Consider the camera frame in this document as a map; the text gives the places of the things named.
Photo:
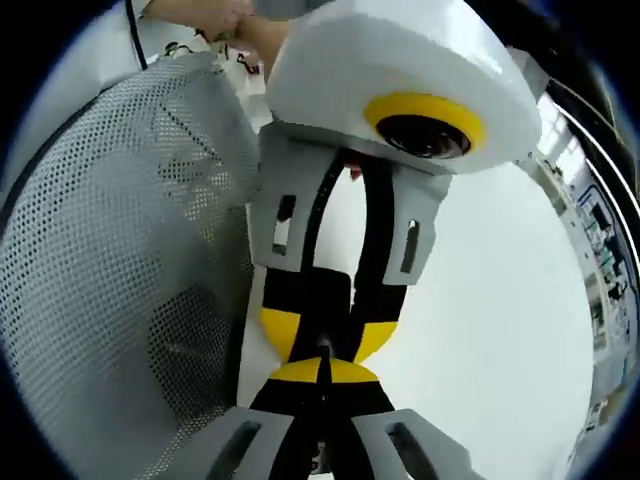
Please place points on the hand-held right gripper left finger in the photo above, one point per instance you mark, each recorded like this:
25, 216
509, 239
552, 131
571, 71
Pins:
270, 395

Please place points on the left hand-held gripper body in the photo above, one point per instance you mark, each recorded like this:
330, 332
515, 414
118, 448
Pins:
400, 60

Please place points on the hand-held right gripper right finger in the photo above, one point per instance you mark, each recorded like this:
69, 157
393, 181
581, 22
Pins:
365, 395

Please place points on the person's left hand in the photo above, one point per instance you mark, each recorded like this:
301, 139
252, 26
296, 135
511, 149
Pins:
262, 37

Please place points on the long ceiling light strip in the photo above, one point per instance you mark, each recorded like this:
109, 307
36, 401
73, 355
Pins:
600, 150

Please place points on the blue white display wall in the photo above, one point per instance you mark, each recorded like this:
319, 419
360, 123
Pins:
602, 235

